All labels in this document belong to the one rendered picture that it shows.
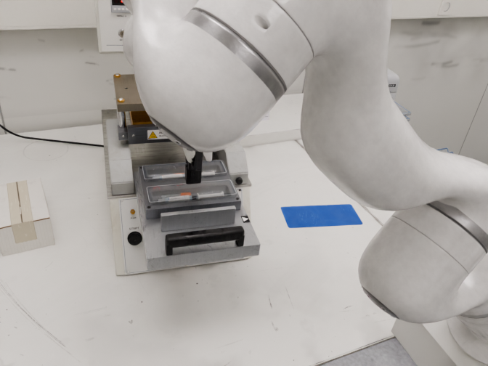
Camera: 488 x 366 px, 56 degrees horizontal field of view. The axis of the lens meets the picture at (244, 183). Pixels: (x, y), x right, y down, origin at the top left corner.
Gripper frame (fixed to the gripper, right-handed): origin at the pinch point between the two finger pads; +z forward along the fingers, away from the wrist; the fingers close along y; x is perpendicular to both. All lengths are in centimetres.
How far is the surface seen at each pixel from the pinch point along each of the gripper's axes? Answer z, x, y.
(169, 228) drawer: 7.0, 6.1, -8.2
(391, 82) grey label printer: 11, -93, 71
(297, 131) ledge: 26, -52, 62
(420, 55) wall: 12, -130, 105
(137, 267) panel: 27.8, 12.1, 3.1
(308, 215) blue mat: 30, -39, 17
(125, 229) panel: 19.0, 14.2, 7.2
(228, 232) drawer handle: 3.9, -4.0, -15.0
